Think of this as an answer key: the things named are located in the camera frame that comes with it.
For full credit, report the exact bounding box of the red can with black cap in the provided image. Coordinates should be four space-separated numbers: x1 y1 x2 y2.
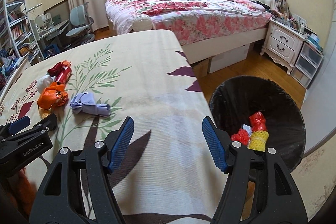
56 66 72 85

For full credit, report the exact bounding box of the black lined trash bin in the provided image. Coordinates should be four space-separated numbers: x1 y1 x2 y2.
209 76 306 172

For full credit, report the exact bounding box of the pale blue desk chair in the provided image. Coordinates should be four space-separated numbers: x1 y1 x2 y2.
66 2 95 48

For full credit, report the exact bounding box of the grey study desk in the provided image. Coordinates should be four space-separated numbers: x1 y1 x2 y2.
30 18 70 52

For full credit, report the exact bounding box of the brown cardboard box under bed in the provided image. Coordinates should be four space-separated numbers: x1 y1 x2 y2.
191 58 211 79

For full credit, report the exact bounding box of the white two-drawer nightstand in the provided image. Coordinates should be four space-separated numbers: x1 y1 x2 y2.
260 19 305 75

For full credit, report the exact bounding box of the red crumpled plastic wrapper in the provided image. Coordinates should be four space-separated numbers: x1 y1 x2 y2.
249 112 267 132

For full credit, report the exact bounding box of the beige floral bedspread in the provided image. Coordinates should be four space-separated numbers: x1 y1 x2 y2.
1 31 226 223

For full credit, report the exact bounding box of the white bookshelf with books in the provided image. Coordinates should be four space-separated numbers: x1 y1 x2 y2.
1 0 43 65

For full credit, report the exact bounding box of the dark red cloth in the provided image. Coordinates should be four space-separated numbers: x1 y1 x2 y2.
47 62 65 77

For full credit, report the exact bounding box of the yellow foam fruit net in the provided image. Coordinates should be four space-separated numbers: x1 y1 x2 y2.
248 131 269 152

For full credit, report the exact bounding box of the red foam fruit net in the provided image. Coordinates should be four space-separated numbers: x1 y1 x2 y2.
231 128 250 146

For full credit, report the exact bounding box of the white crumpled paper scrap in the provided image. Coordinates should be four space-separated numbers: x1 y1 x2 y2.
243 124 252 136

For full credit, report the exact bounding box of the clear plastic drawer unit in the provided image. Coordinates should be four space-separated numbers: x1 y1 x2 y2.
290 41 323 89

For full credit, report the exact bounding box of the white cardboard box under bed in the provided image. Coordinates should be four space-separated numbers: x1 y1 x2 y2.
209 44 249 73

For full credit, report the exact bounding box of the white tissue ball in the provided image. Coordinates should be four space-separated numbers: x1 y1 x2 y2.
37 75 56 94

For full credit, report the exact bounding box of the white bed with floral quilt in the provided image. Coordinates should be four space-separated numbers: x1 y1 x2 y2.
105 0 276 63

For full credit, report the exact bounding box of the orange plastic bag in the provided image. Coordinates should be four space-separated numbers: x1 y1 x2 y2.
37 82 69 110

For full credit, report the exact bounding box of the lavender crumpled cloth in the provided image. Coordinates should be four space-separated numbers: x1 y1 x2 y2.
70 92 111 117

